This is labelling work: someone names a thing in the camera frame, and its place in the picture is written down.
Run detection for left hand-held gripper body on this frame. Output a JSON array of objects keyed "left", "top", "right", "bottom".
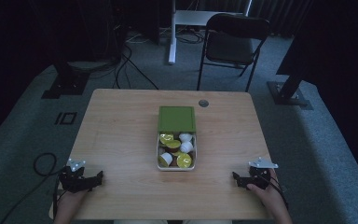
[{"left": 58, "top": 158, "right": 90, "bottom": 193}]

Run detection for white capsule box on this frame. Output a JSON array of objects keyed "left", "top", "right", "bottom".
[{"left": 156, "top": 132, "right": 198, "bottom": 172}]

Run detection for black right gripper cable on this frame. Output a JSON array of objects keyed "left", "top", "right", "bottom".
[{"left": 268, "top": 172, "right": 290, "bottom": 211}]

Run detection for pile of coffee capsules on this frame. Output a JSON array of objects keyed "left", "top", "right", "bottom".
[{"left": 158, "top": 133, "right": 196, "bottom": 170}]

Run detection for black folding chair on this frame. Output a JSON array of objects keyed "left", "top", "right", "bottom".
[{"left": 196, "top": 12, "right": 272, "bottom": 93}]

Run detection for person's right hand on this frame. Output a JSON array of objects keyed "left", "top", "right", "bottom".
[{"left": 246, "top": 168, "right": 286, "bottom": 209}]

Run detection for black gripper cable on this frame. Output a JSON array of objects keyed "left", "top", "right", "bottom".
[
  {"left": 0, "top": 151, "right": 63, "bottom": 224},
  {"left": 268, "top": 172, "right": 290, "bottom": 211}
]

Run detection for green sliding box lid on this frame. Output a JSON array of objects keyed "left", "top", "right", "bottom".
[{"left": 157, "top": 105, "right": 198, "bottom": 134}]

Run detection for person's left hand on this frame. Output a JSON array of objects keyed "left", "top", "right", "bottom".
[{"left": 56, "top": 189, "right": 89, "bottom": 211}]

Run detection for white desk frame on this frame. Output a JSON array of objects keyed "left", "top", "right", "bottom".
[{"left": 167, "top": 0, "right": 254, "bottom": 65}]

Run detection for black slanted stand with base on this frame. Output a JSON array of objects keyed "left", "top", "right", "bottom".
[{"left": 267, "top": 46, "right": 314, "bottom": 111}]

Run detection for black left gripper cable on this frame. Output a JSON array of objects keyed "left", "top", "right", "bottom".
[{"left": 0, "top": 151, "right": 63, "bottom": 224}]

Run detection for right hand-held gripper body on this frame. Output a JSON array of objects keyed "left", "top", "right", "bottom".
[{"left": 247, "top": 157, "right": 280, "bottom": 190}]

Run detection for black stand with flat base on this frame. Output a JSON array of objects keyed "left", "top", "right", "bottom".
[{"left": 41, "top": 60, "right": 91, "bottom": 100}]

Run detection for black floor cables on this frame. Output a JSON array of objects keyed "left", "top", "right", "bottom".
[{"left": 88, "top": 26, "right": 206, "bottom": 91}]

